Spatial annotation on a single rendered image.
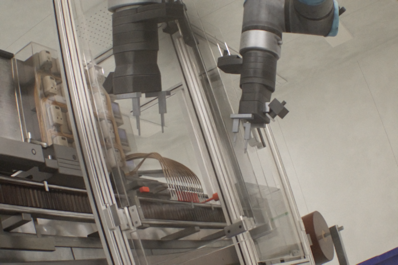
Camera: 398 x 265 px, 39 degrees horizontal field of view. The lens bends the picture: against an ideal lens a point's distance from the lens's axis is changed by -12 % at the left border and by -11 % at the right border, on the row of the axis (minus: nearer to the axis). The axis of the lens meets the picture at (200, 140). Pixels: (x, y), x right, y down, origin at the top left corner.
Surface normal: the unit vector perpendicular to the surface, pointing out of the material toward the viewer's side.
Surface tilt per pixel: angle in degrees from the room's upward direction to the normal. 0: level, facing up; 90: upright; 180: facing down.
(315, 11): 168
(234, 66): 156
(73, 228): 90
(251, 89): 94
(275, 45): 111
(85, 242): 90
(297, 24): 143
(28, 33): 180
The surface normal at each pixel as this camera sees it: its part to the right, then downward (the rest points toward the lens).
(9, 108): 0.83, -0.40
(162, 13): -0.32, 0.07
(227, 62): -0.47, -0.25
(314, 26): -0.07, 0.97
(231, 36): 0.29, 0.91
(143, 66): 0.75, -0.07
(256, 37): -0.28, -0.25
